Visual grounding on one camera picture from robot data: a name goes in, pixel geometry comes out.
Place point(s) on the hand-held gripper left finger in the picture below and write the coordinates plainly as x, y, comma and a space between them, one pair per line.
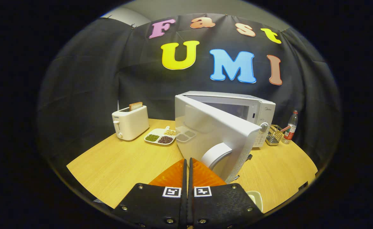
151, 206

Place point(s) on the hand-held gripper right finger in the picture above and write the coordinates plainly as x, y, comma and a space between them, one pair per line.
224, 206

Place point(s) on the white microwave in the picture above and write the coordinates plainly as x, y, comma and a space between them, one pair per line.
224, 127

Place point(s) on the cream tray with cherry print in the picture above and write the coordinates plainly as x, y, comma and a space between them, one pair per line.
256, 200

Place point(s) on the white divided dish of beans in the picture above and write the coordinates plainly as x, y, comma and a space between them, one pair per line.
159, 136

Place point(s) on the white toaster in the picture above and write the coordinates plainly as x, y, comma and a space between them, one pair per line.
132, 124

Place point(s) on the pink striped straw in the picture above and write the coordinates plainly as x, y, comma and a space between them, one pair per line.
286, 128

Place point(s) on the brown bread slice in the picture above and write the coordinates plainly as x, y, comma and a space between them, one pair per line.
136, 106

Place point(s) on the clear plastic bottle red label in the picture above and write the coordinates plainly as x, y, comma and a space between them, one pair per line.
290, 127

